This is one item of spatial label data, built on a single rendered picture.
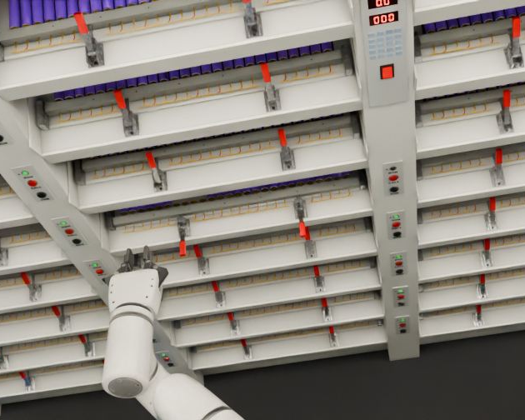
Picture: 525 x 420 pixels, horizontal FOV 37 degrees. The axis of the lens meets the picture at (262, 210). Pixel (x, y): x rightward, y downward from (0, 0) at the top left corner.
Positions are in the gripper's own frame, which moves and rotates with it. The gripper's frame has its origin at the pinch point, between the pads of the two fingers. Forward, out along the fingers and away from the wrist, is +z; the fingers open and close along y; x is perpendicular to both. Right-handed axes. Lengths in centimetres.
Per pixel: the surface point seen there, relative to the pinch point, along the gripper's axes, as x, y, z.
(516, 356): -99, 88, 30
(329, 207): -7.7, 40.4, 13.6
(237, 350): -81, 4, 33
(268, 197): -3.6, 27.6, 15.9
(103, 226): -3.3, -10.3, 15.0
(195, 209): -3.7, 10.8, 15.8
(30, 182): 21.7, -15.4, 3.7
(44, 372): -79, -58, 34
